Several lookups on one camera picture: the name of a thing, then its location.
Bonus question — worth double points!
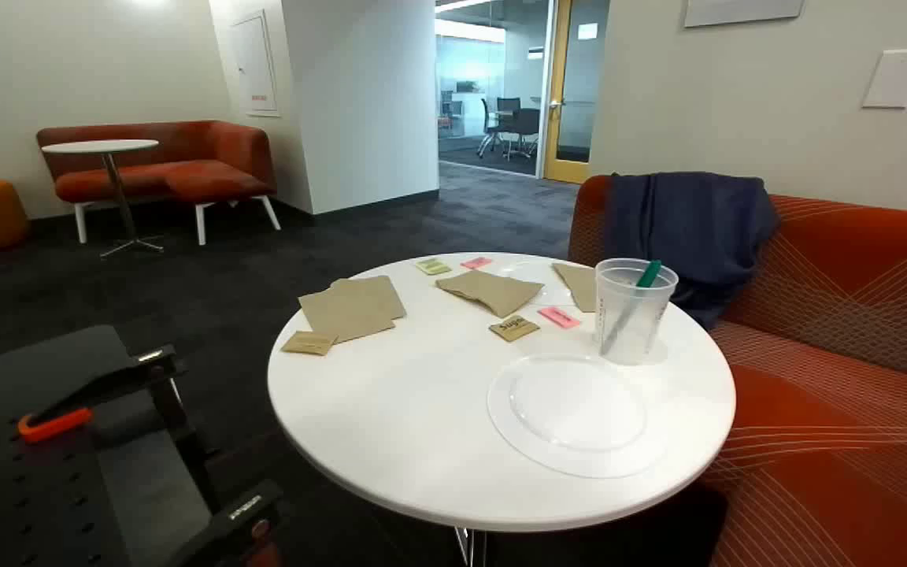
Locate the clear plastic measuring cup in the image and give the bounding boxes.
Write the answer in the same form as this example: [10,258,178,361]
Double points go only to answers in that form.
[591,256,681,367]

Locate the yellow sweetener packets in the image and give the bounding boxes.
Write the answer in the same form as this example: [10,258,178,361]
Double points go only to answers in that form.
[412,256,455,280]

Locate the small brown cardboard square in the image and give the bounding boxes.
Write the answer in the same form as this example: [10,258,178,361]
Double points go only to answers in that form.
[432,269,548,321]

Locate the large brown paper napkin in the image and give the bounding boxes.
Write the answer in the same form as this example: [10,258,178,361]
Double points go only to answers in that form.
[327,275,409,323]

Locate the brown sugar packet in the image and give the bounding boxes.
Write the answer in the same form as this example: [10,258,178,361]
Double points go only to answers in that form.
[489,316,540,345]

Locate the large brown cardboard square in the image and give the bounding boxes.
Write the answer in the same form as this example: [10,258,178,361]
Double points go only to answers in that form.
[297,284,402,345]

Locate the small brown paper napkin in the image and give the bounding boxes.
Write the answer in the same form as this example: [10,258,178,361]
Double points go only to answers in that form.
[281,326,339,359]

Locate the black office chairs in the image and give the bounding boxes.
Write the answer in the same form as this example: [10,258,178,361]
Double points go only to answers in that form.
[478,94,540,167]

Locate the wooden framed glass door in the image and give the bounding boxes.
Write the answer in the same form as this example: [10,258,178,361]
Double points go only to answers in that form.
[540,0,614,187]

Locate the dark blue jacket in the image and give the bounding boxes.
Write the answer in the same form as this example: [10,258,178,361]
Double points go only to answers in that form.
[600,171,780,326]

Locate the orange bench sofa white legs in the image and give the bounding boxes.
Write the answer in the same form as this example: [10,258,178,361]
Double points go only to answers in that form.
[35,116,284,250]

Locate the small round white side table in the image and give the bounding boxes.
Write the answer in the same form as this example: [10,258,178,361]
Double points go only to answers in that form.
[41,134,165,261]

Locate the orange patterned sofa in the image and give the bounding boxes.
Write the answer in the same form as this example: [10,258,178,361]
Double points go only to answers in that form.
[563,172,907,567]

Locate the black perforated robot table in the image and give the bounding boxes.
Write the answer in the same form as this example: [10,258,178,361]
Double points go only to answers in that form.
[0,321,290,567]

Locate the white wall panel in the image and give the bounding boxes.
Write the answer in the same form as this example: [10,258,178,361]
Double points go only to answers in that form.
[228,8,281,120]

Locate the grey wall sign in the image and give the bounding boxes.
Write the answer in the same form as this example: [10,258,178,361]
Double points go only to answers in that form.
[681,0,808,32]

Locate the black clamp with orange handle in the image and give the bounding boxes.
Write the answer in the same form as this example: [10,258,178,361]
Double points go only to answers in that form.
[15,342,178,444]

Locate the white wall plate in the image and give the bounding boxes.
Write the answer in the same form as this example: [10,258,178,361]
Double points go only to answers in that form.
[859,44,907,114]

